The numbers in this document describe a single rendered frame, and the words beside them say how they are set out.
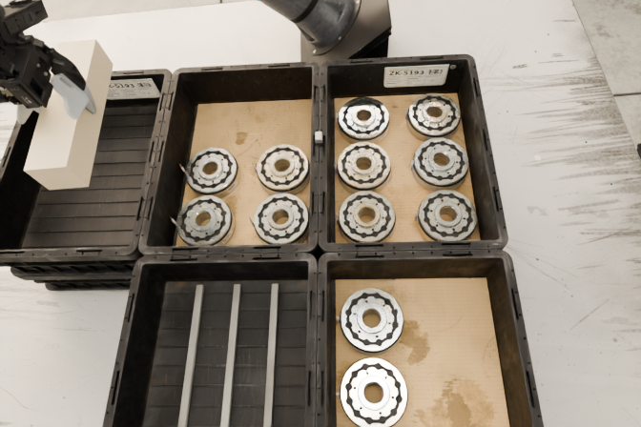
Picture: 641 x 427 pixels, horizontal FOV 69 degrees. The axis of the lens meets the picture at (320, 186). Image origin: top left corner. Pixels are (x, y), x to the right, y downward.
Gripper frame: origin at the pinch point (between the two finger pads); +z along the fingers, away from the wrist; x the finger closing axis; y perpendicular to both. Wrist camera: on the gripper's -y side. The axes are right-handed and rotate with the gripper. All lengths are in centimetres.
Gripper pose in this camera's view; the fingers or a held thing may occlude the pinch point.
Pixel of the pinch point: (69, 106)
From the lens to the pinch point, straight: 82.4
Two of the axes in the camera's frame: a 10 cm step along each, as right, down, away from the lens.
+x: 10.0, -0.8, -0.5
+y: 0.5, 8.9, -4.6
